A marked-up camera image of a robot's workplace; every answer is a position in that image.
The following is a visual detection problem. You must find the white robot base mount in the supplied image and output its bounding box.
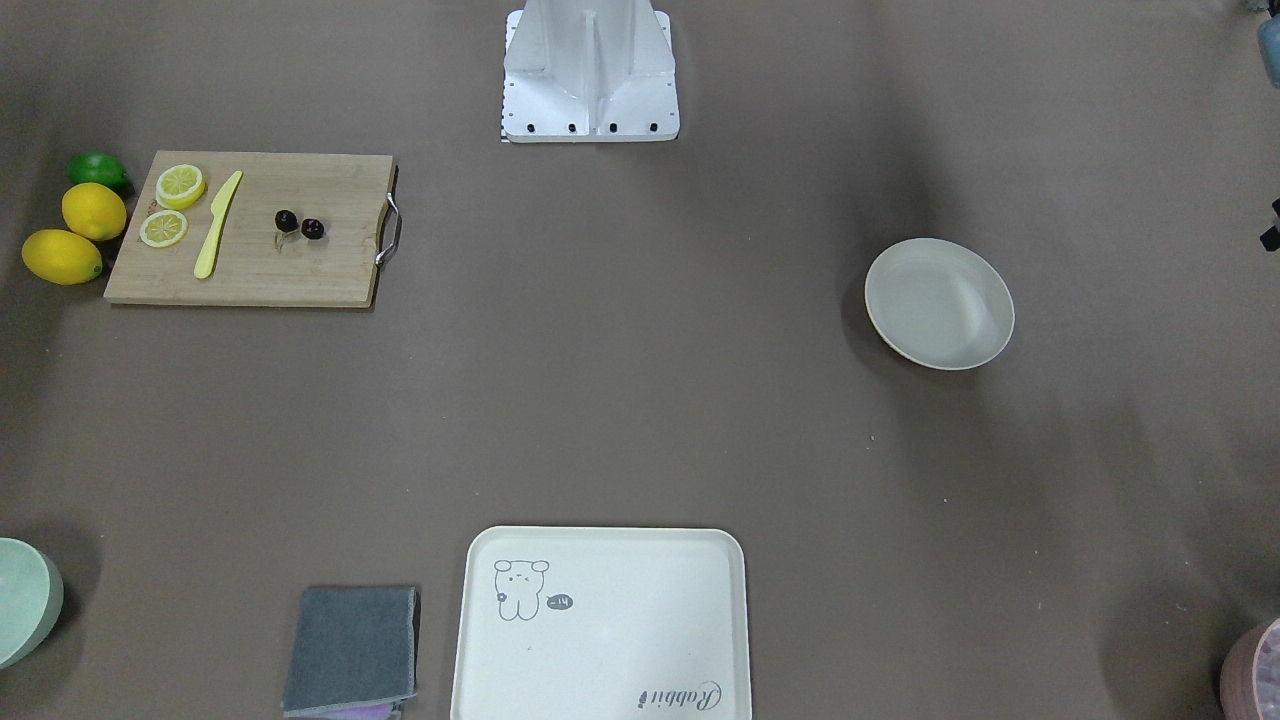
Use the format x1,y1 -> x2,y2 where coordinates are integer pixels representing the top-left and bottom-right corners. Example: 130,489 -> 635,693
500,1 -> 681,143

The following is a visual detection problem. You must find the yellow plastic knife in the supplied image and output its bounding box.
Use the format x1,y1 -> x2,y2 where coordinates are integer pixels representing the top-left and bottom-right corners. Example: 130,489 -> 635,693
193,170 -> 243,281

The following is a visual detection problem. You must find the grey folded cloth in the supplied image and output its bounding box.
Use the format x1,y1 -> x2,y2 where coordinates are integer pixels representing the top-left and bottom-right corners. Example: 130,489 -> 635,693
282,585 -> 419,719

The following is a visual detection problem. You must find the cream rabbit tray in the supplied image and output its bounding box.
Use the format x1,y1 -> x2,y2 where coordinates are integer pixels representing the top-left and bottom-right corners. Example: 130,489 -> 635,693
451,527 -> 753,719

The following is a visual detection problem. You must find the green lime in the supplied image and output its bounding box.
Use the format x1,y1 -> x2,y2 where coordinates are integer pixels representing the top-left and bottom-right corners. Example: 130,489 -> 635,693
67,152 -> 132,192

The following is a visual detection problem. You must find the upper yellow lemon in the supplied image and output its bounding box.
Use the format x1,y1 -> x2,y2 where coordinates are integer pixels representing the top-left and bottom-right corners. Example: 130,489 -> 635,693
61,182 -> 128,242

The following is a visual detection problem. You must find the lower yellow lemon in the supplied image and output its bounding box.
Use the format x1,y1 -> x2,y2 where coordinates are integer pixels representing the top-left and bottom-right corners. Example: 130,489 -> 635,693
20,229 -> 105,284

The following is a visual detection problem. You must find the mint green bowl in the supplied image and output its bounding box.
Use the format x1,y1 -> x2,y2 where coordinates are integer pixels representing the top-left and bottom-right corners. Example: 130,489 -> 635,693
1,537 -> 64,669

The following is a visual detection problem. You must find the yellow lemon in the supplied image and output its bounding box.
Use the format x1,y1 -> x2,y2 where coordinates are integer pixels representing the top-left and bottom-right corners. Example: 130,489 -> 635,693
61,182 -> 128,242
20,229 -> 105,284

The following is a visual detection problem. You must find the lemon slice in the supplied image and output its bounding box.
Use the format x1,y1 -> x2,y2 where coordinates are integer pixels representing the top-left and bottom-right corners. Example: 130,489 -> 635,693
138,209 -> 189,249
155,164 -> 207,211

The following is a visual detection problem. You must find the upper lemon slice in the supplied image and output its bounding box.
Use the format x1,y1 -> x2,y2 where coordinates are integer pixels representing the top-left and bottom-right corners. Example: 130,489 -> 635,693
155,164 -> 207,211

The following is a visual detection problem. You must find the cream round plate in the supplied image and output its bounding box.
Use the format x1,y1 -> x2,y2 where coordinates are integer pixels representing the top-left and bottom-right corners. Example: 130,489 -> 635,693
863,237 -> 1016,372

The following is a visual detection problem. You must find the pink bowl with ice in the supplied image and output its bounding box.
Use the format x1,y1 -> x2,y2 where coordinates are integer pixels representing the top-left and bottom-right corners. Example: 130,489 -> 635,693
1219,618 -> 1279,719

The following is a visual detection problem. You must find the lower lemon slice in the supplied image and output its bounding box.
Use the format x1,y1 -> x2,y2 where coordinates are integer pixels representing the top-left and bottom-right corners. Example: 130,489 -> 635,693
138,209 -> 189,249

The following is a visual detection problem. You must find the bamboo cutting board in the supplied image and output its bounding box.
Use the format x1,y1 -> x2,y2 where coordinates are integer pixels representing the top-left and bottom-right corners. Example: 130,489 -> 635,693
104,150 -> 398,309

